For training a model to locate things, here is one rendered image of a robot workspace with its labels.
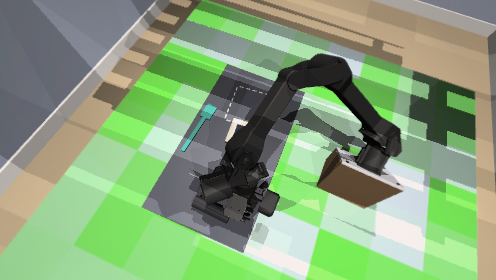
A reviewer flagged cream square tile with dark centre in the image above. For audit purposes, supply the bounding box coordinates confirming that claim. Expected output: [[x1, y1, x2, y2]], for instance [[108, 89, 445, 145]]
[[225, 118, 248, 142]]

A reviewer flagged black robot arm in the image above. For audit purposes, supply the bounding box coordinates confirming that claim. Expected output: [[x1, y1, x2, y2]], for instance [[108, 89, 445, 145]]
[[199, 53, 402, 222]]

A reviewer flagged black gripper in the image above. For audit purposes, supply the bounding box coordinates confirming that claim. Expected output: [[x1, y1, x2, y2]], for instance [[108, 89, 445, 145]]
[[213, 166, 280, 217]]

